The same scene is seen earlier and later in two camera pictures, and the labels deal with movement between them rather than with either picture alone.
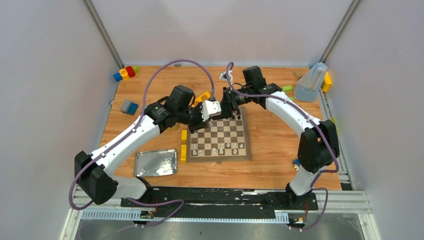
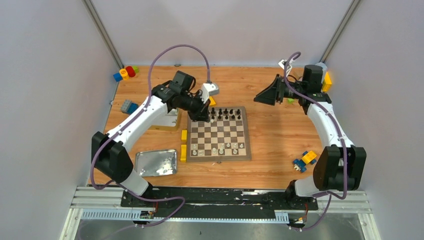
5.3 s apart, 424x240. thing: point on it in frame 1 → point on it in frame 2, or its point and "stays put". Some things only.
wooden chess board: x=222 y=140 stays put
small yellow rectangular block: x=184 y=136 stays put
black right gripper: x=228 y=103 → x=273 y=92
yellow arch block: x=183 y=150 stays put
